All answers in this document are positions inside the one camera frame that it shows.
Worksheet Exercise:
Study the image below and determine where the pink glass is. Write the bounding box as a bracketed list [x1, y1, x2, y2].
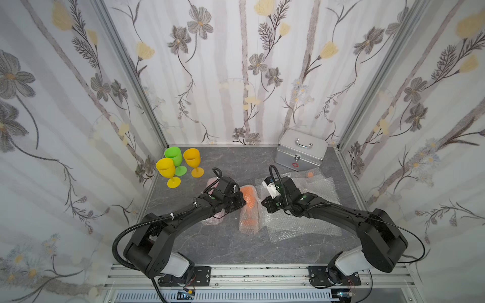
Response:
[202, 178, 227, 225]

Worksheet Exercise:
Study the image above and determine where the clear bubble wrap sheet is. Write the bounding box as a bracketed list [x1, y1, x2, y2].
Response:
[258, 202, 342, 243]
[280, 168, 335, 192]
[294, 175, 340, 205]

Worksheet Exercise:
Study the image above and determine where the orange glass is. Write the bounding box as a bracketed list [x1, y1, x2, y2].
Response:
[239, 185, 260, 235]

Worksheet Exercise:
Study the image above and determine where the amber glass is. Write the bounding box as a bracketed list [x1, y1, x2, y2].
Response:
[183, 148, 204, 178]

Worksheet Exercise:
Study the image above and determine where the yellow glass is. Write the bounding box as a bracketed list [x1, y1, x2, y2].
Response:
[156, 158, 181, 189]

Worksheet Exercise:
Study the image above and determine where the green plastic wine glass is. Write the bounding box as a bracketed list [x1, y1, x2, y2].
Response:
[164, 146, 187, 177]

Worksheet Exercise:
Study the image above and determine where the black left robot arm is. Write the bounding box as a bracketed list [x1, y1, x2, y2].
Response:
[112, 177, 246, 280]

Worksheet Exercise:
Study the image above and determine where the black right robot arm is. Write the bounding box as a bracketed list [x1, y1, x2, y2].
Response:
[261, 177, 409, 284]

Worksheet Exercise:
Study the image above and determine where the silver aluminium first aid case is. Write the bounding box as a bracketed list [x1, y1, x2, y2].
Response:
[275, 129, 328, 171]

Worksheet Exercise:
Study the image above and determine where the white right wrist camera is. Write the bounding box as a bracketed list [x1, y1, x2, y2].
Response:
[262, 177, 280, 199]

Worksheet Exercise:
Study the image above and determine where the black corrugated cable conduit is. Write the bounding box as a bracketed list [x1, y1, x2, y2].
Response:
[111, 213, 175, 303]

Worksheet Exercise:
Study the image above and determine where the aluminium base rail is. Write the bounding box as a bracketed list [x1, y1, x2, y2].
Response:
[102, 264, 421, 303]

